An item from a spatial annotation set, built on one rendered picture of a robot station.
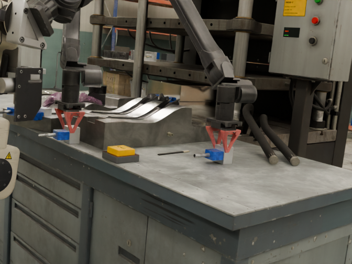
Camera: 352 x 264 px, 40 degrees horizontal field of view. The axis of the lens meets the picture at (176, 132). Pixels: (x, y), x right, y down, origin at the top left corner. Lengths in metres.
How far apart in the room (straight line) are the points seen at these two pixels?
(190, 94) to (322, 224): 1.28
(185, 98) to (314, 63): 0.74
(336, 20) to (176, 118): 0.74
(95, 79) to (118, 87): 6.26
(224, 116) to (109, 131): 0.37
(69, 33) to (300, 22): 0.95
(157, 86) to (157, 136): 0.93
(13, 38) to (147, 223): 0.62
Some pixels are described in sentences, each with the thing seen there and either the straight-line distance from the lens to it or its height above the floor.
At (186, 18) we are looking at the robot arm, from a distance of 1.57.
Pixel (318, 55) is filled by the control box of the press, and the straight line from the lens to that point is 2.03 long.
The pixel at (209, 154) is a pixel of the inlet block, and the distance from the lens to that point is 1.49.
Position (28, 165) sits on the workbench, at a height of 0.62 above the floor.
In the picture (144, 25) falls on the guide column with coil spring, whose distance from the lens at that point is 2.69.
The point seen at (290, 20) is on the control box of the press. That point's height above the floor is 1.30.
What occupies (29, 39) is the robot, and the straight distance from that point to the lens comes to 1.35.
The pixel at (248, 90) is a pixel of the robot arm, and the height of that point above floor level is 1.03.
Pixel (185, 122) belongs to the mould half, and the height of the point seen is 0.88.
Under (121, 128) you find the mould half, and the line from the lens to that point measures 1.58.
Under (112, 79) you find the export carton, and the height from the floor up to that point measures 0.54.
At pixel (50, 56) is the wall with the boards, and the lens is 9.54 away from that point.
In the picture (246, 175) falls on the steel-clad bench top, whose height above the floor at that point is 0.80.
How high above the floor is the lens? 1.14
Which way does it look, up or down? 10 degrees down
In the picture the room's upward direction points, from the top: 5 degrees clockwise
